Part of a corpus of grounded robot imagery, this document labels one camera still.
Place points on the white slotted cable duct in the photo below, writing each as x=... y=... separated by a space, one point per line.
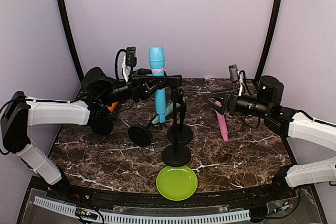
x=143 y=215

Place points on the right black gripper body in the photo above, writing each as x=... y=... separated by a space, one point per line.
x=231 y=107

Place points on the left black frame post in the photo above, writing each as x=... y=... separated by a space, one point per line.
x=69 y=38

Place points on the orange toy microphone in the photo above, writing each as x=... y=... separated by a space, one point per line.
x=112 y=107

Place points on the black stand of orange microphone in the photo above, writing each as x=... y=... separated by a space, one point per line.
x=101 y=125

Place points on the pink toy microphone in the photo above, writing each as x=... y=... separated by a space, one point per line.
x=222 y=126

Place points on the black frame post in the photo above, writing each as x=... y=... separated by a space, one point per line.
x=268 y=40
x=69 y=38

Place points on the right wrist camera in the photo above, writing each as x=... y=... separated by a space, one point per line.
x=237 y=79

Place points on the green plate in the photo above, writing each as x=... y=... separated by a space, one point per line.
x=176 y=183

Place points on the black stand of blue microphone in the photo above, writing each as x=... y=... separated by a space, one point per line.
x=176 y=154

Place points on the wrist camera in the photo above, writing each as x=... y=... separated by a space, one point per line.
x=237 y=79
x=129 y=62

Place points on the right black frame post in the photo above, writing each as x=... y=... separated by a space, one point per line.
x=268 y=40

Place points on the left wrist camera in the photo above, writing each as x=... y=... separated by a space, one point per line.
x=129 y=62

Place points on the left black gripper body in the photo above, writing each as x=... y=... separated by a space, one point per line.
x=136 y=90

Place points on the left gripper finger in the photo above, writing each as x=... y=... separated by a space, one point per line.
x=161 y=82
x=143 y=72

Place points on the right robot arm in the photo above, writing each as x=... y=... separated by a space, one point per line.
x=285 y=122

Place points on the teal toy microphone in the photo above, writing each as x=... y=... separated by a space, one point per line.
x=162 y=111

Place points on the black stand of pink microphone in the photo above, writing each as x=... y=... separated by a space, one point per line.
x=184 y=132

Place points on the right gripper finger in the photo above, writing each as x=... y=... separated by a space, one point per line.
x=219 y=106
x=218 y=95

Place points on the black stand of teal microphone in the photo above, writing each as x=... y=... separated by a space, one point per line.
x=141 y=135

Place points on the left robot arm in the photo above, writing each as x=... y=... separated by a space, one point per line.
x=22 y=112

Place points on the black front rail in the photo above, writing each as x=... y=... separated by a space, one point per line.
x=241 y=198

